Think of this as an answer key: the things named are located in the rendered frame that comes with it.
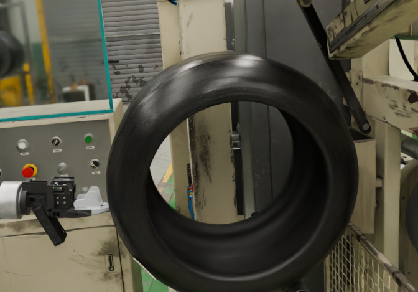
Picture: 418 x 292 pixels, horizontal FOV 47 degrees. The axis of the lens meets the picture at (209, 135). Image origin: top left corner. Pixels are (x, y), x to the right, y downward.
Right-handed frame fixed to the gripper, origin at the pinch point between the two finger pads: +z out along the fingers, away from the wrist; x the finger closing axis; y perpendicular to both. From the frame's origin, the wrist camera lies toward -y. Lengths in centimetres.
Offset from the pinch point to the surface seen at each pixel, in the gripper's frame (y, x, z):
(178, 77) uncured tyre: 33.8, -9.0, 15.6
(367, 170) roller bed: 6, 18, 73
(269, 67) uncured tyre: 37, -9, 35
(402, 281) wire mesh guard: -6, -24, 64
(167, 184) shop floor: -111, 355, 22
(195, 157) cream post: 6.9, 25.2, 22.8
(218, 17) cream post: 48, 25, 27
